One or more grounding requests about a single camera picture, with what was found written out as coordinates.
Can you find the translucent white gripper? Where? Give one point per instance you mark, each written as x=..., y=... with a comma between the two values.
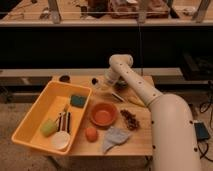
x=107, y=83

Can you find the dish brush with black handle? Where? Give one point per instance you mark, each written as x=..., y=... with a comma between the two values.
x=97, y=84

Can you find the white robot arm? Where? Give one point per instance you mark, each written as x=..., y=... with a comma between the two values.
x=174, y=140

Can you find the dark bowl with green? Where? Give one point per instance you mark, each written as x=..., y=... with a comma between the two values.
x=121, y=85

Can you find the orange plastic bowl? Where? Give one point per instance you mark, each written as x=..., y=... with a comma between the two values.
x=103, y=114

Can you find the yellow banana piece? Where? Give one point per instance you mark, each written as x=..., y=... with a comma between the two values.
x=136, y=101

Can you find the teal sponge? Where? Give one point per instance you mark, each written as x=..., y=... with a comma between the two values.
x=78, y=101

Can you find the small dark cup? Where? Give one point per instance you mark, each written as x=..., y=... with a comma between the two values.
x=65, y=78

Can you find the brown dried food pile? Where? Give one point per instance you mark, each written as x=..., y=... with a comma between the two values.
x=130, y=120

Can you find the orange ball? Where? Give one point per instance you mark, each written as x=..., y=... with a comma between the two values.
x=91, y=134

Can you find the grey cloth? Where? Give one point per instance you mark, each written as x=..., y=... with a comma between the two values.
x=113, y=137

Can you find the black chopsticks bundle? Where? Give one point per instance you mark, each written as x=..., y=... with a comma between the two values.
x=64, y=122

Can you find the yellow plastic tub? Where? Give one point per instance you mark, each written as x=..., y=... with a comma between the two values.
x=50, y=103

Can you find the green plastic cup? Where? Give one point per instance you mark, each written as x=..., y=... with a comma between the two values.
x=48, y=128

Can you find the black device on floor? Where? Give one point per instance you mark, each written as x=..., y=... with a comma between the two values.
x=201, y=131

